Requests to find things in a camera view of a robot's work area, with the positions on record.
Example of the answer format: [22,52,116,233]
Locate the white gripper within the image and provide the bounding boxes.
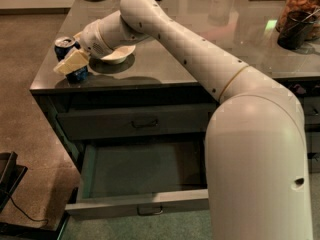
[54,20,113,75]

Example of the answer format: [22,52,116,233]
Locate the blue pepsi can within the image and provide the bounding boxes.
[54,37,88,83]

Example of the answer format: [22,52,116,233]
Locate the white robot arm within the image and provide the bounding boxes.
[54,0,313,240]

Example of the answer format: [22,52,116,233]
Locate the grey top left drawer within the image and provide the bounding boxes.
[57,103,216,140]

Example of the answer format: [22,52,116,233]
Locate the open grey middle drawer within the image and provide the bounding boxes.
[66,140,209,219]

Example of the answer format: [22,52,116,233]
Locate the grey top right drawer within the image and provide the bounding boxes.
[301,97,320,126]

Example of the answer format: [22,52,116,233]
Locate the grey middle right drawer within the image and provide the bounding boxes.
[307,132,320,173]

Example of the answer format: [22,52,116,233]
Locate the white paper bowl near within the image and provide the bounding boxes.
[102,45,136,65]

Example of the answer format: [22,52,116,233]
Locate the grey counter cabinet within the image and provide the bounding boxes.
[30,0,320,167]

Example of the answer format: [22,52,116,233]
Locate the black stand at left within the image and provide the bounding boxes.
[0,152,28,213]

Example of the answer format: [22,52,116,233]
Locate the black cup with utensil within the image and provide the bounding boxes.
[277,11,317,50]

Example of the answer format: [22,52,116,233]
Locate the glass snack jar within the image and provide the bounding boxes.
[276,0,320,41]

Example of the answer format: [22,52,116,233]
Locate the black cable on floor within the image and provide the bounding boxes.
[0,188,50,228]

